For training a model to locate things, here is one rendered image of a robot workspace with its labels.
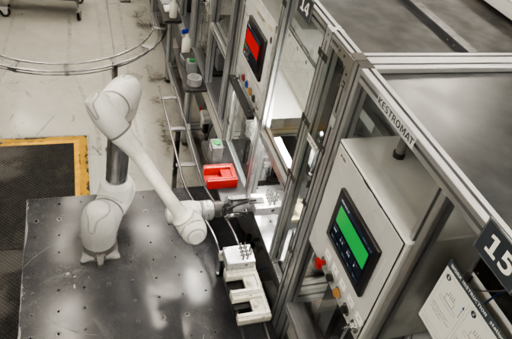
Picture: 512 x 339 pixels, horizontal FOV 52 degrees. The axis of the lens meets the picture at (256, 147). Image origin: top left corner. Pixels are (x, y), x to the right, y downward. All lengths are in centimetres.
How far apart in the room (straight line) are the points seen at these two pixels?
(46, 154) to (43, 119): 47
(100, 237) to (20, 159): 184
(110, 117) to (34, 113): 263
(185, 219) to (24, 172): 216
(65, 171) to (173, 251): 163
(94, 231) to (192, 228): 54
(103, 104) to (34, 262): 90
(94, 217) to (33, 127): 219
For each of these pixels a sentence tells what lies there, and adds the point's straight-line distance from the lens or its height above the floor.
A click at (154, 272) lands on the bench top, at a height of 68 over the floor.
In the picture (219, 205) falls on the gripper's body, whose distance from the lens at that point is 233.
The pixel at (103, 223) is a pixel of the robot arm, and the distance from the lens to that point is 245.
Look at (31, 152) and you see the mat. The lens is 427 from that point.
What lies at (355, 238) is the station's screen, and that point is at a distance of 154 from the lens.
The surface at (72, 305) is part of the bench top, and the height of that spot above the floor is 68.
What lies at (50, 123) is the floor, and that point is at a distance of 456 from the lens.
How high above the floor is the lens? 271
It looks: 38 degrees down
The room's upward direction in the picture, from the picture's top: 11 degrees clockwise
